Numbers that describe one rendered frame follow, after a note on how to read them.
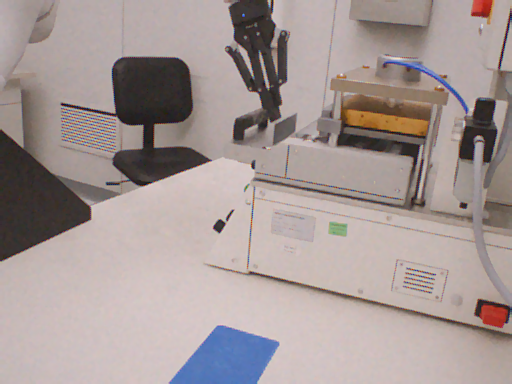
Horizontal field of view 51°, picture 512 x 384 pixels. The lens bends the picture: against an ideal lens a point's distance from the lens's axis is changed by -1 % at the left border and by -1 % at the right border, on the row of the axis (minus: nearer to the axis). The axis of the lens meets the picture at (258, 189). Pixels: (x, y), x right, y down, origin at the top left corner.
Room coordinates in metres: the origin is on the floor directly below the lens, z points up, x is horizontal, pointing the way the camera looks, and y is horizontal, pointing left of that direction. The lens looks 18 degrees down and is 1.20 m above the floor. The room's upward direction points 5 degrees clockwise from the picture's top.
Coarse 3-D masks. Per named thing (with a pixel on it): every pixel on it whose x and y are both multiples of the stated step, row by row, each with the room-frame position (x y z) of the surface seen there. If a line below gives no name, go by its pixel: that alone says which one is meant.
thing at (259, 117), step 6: (246, 114) 1.01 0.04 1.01; (252, 114) 1.02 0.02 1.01; (258, 114) 1.05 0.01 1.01; (264, 114) 1.08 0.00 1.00; (234, 120) 0.98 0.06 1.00; (240, 120) 0.97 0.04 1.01; (246, 120) 0.98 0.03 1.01; (252, 120) 1.01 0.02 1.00; (258, 120) 1.05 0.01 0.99; (264, 120) 1.09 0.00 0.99; (234, 126) 0.97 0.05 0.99; (240, 126) 0.97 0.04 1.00; (246, 126) 0.98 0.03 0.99; (264, 126) 1.10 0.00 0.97; (234, 132) 0.97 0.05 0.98; (240, 132) 0.97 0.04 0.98; (234, 138) 0.97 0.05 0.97; (240, 138) 0.97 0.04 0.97
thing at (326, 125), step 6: (348, 96) 1.07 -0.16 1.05; (324, 108) 0.89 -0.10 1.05; (330, 108) 0.90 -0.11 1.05; (324, 114) 0.88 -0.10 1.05; (330, 114) 0.88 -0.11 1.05; (318, 120) 0.86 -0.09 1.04; (324, 120) 0.86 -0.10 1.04; (330, 120) 0.86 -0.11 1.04; (336, 120) 0.85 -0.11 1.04; (342, 120) 0.86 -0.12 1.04; (318, 126) 0.86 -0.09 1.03; (324, 126) 0.86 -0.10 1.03; (330, 126) 0.85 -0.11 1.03; (336, 126) 0.85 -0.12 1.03; (342, 126) 0.86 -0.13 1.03; (324, 132) 0.88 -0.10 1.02; (330, 132) 0.85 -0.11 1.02; (336, 132) 0.85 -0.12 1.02
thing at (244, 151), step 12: (276, 120) 0.98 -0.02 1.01; (288, 120) 1.03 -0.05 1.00; (252, 132) 1.04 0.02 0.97; (264, 132) 1.05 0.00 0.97; (276, 132) 0.96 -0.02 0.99; (288, 132) 1.04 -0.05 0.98; (228, 144) 0.94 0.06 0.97; (240, 144) 0.94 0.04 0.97; (252, 144) 0.94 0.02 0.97; (264, 144) 0.95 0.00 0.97; (276, 144) 0.96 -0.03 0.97; (396, 144) 1.05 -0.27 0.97; (228, 156) 0.94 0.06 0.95; (240, 156) 0.93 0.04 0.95; (252, 156) 0.92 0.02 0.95
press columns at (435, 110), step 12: (336, 96) 0.86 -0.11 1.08; (336, 108) 0.86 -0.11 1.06; (432, 108) 0.81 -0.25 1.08; (432, 120) 0.81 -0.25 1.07; (432, 132) 0.81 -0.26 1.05; (336, 144) 0.86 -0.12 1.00; (432, 144) 0.81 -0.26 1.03; (420, 168) 0.81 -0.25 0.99; (420, 180) 0.81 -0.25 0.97; (420, 192) 0.81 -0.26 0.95; (420, 204) 0.81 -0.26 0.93
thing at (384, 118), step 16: (352, 96) 1.05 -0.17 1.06; (368, 96) 1.06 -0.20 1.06; (352, 112) 0.88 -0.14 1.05; (368, 112) 0.87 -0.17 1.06; (384, 112) 0.88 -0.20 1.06; (400, 112) 0.90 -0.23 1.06; (416, 112) 0.92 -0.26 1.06; (352, 128) 0.88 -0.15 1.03; (368, 128) 0.87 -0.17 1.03; (384, 128) 0.86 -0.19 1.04; (400, 128) 0.85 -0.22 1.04; (416, 128) 0.85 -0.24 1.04
